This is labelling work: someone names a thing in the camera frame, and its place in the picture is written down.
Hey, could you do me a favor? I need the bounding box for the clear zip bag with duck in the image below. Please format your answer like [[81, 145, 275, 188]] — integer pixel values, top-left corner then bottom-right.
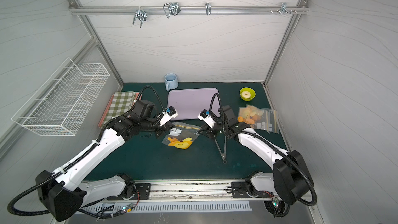
[[162, 122, 201, 149]]

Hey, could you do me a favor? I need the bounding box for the lavender plastic tray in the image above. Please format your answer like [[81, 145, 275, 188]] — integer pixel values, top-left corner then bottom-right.
[[168, 88, 219, 120]]

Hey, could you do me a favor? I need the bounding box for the clear zip bag underneath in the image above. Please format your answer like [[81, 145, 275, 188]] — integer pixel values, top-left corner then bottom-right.
[[237, 105, 265, 126]]

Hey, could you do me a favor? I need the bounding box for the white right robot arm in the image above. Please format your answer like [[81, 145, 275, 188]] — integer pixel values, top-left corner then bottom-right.
[[198, 93, 318, 206]]

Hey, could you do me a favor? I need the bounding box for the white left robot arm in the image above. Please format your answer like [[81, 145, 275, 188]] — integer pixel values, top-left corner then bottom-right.
[[7, 98, 178, 222]]

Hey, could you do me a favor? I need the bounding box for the pink tray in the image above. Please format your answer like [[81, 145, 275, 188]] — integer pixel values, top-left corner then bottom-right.
[[98, 91, 143, 128]]

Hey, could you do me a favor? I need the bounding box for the green checkered cloth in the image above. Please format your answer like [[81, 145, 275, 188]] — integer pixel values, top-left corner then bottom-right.
[[102, 91, 137, 127]]

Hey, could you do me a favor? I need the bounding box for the light blue ceramic mug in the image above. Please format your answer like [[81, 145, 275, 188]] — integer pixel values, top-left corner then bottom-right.
[[164, 73, 179, 91]]

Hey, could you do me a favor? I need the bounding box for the green plastic bowl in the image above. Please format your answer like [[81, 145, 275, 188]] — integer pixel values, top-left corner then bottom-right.
[[239, 87, 256, 102]]

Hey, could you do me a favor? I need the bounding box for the white vent strip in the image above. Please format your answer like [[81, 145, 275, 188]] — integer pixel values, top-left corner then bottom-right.
[[83, 201, 253, 214]]

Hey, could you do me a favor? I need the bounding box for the metal hook clamp left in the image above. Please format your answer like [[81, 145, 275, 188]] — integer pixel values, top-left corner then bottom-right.
[[132, 9, 147, 28]]

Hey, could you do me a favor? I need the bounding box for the metal hook clamp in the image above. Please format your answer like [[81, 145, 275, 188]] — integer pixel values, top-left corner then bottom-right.
[[269, 3, 297, 15], [132, 9, 147, 28], [162, 2, 181, 19]]

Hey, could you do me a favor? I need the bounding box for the metal hook clamp middle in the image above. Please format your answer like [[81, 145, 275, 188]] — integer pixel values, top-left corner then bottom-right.
[[162, 2, 181, 19]]

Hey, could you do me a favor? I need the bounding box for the metal hook small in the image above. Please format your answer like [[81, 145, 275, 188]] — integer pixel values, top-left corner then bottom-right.
[[205, 3, 211, 16]]

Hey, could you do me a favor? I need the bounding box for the metal hook clamp right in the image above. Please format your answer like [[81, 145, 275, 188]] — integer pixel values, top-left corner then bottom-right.
[[269, 3, 297, 15]]

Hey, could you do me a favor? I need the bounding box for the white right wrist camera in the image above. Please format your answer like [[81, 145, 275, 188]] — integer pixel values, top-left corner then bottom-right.
[[198, 109, 216, 129]]

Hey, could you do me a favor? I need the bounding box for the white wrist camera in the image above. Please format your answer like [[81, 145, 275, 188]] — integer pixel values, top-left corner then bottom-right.
[[198, 109, 216, 129], [159, 106, 178, 127]]

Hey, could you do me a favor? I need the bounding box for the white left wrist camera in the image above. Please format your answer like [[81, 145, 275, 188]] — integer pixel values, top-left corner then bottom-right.
[[159, 106, 178, 127]]

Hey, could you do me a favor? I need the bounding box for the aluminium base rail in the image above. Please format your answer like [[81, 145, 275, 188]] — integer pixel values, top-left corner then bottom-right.
[[62, 178, 318, 202]]

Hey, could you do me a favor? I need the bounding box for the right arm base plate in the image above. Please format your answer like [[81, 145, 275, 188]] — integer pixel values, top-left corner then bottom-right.
[[226, 181, 259, 199]]

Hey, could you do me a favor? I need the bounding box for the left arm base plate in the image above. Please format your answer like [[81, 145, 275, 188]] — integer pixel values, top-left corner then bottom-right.
[[106, 183, 151, 201]]

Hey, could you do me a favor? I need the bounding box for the white wire basket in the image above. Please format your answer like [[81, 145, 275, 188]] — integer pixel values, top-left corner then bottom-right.
[[11, 58, 110, 136]]

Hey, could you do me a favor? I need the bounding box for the aluminium top rail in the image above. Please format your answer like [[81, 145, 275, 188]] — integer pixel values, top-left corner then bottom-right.
[[69, 5, 309, 16]]

